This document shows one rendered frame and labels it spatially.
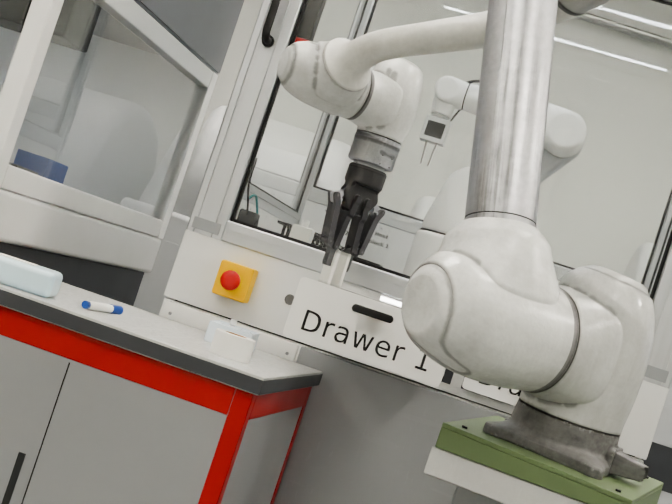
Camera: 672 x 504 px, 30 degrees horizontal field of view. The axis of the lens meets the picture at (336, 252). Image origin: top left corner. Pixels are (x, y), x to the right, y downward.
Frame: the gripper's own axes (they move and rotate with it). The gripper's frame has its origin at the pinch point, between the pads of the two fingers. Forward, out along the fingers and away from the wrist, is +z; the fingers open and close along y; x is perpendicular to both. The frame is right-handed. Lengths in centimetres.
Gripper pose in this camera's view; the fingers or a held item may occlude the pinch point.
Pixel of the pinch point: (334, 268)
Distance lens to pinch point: 236.5
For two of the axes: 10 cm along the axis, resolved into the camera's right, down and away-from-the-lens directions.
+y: 7.3, 2.6, 6.3
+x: -6.0, -1.8, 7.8
